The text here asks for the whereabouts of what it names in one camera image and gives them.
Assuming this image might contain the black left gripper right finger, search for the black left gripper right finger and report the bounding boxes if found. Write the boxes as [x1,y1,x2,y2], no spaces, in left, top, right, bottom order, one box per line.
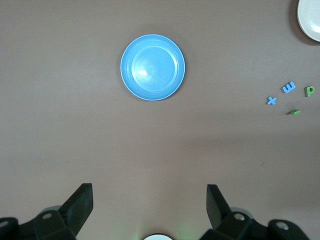
[201,184,311,240]

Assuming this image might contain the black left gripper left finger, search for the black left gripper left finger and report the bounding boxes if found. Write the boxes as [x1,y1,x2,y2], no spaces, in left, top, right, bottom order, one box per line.
[0,183,94,240]

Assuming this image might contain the blue letter m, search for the blue letter m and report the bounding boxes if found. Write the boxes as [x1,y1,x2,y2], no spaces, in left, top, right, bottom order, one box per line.
[280,81,297,94]

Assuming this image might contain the green letter p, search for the green letter p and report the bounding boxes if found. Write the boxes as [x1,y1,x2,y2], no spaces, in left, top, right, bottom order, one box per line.
[303,85,316,98]

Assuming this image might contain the brown table cover sheet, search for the brown table cover sheet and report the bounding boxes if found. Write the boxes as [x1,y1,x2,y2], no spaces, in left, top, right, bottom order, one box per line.
[0,0,320,240]

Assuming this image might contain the blue plate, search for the blue plate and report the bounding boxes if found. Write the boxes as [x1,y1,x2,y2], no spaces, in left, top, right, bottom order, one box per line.
[120,33,187,102]

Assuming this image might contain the beige plate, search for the beige plate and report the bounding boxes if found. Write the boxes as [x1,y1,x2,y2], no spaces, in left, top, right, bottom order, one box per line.
[296,0,320,43]

